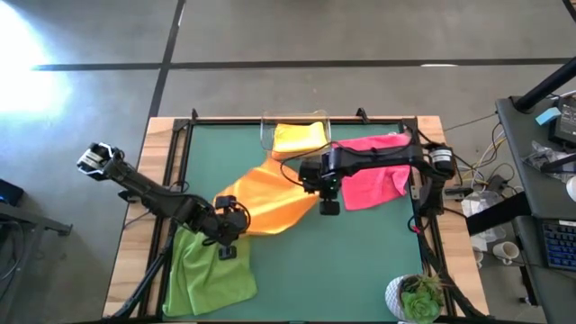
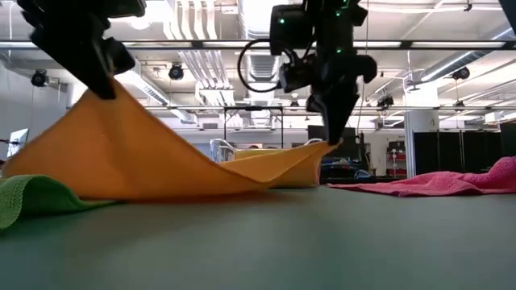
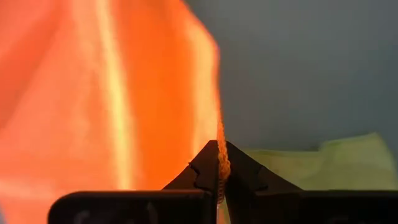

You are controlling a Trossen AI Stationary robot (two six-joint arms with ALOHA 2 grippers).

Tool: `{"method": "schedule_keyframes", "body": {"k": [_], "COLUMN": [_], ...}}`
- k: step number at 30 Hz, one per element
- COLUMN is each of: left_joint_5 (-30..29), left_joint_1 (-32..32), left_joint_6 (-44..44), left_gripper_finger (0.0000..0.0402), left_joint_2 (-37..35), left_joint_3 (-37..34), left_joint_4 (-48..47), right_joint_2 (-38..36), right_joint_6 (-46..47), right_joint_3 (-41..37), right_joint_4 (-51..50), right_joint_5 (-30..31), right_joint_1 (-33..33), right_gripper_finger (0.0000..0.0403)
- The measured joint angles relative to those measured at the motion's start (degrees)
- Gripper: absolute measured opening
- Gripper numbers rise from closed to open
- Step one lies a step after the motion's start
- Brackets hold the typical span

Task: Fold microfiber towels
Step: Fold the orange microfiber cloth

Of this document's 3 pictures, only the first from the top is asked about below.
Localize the grey side desk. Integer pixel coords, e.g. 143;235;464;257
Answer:
494;95;576;324

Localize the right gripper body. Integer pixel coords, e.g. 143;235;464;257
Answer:
308;173;341;203

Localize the black metal frame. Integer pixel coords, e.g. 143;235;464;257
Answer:
103;106;490;324

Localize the clear plastic wrapper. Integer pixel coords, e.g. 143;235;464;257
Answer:
529;139;576;172

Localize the clear plastic bin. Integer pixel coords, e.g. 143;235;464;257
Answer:
259;109;333;162

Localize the pink microfiber towel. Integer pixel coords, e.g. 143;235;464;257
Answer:
332;132;413;212

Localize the black electronic box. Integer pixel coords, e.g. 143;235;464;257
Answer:
552;94;576;146

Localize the cream cable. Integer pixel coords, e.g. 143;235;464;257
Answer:
454;133;508;176

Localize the yellow microfiber towel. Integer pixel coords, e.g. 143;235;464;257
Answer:
272;121;329;154

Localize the black flat bar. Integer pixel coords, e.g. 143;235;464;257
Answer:
465;192;533;236

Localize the green table mat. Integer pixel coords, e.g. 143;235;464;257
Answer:
162;123;425;322

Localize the backlit black keyboard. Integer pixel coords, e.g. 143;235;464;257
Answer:
541;219;576;272

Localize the white plastic bag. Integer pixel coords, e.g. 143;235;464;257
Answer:
459;191;509;252

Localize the grey metal stand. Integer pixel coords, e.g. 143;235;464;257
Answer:
0;202;74;324

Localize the black box with blue light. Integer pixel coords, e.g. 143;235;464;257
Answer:
0;178;26;207

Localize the green microfiber towel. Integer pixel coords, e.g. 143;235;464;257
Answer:
162;223;258;318

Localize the light blue card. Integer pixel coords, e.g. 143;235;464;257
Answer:
534;106;563;127

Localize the black power brick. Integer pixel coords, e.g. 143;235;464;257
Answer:
488;175;509;194

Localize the white mug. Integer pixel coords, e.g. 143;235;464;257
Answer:
491;240;521;266

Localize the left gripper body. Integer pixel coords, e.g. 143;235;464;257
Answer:
200;207;250;247

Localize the black stand pole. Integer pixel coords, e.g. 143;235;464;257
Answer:
512;56;576;113

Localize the succulent in white pot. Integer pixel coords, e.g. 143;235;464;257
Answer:
384;272;447;324

